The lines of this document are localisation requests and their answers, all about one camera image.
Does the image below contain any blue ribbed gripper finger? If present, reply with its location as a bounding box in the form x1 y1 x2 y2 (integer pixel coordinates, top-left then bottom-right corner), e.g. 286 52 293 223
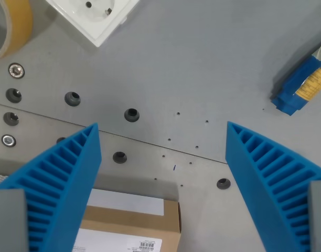
225 121 321 252
0 122 102 252

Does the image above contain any blue bag with yellow label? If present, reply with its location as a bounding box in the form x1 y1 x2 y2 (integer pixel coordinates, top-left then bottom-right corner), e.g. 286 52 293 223
270 41 321 116

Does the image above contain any silver hex socket screw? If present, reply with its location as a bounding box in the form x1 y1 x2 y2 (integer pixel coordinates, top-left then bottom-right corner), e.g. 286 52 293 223
1 134 17 148
8 62 26 79

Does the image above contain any brown cardboard box with labels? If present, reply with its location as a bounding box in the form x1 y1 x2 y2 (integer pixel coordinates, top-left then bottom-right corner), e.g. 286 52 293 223
71 188 182 252

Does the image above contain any yellow adhesive tape roll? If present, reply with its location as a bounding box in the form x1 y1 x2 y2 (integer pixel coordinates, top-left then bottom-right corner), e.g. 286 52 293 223
0 0 34 62

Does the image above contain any white wall power socket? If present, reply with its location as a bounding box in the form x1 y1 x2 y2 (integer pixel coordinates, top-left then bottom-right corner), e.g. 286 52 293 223
46 0 141 48

